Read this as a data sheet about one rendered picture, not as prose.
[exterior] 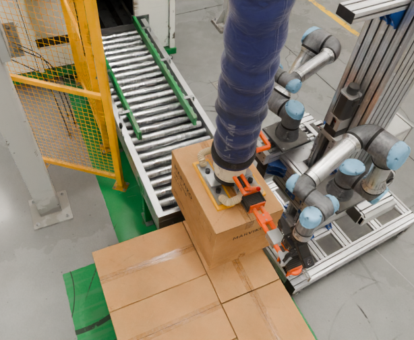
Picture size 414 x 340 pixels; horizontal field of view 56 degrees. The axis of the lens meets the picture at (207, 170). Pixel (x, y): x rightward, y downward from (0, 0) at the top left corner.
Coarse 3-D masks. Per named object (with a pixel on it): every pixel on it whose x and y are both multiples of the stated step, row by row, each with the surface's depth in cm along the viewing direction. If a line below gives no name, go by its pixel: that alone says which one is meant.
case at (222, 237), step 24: (192, 144) 227; (192, 168) 216; (192, 192) 208; (192, 216) 222; (216, 216) 197; (240, 216) 198; (216, 240) 196; (240, 240) 208; (264, 240) 224; (216, 264) 220
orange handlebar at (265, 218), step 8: (264, 136) 216; (256, 152) 210; (240, 176) 198; (240, 184) 193; (248, 184) 194; (264, 208) 185; (256, 216) 183; (264, 216) 182; (264, 224) 180; (272, 224) 180; (296, 272) 165
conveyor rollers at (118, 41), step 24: (120, 48) 377; (144, 48) 378; (144, 72) 354; (144, 96) 330; (144, 120) 312; (168, 120) 314; (144, 144) 295; (144, 168) 283; (168, 168) 282; (168, 192) 270
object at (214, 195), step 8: (208, 160) 218; (200, 168) 213; (208, 168) 210; (200, 176) 210; (208, 184) 207; (208, 192) 204; (216, 192) 203; (224, 192) 204; (216, 200) 200; (216, 208) 198; (224, 208) 199
